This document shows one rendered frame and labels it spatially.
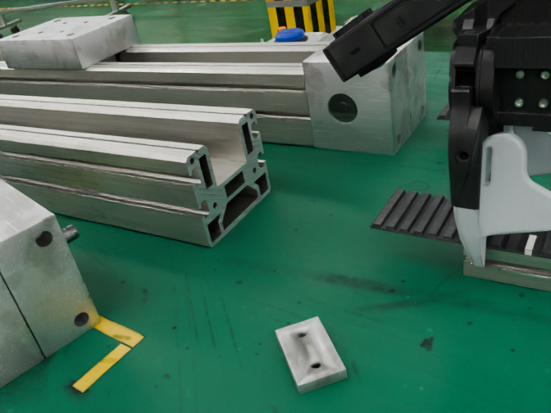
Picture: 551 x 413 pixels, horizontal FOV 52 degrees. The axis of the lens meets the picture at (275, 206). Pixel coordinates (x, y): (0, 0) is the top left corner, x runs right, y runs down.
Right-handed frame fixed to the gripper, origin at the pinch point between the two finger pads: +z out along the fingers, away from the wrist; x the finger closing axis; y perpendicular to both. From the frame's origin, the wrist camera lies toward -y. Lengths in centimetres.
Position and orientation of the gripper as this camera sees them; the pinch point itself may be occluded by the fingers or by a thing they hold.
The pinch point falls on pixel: (480, 223)
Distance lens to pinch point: 41.1
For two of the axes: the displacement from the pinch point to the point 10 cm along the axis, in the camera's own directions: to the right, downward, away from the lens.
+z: 1.7, 8.5, 5.1
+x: 5.1, -5.2, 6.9
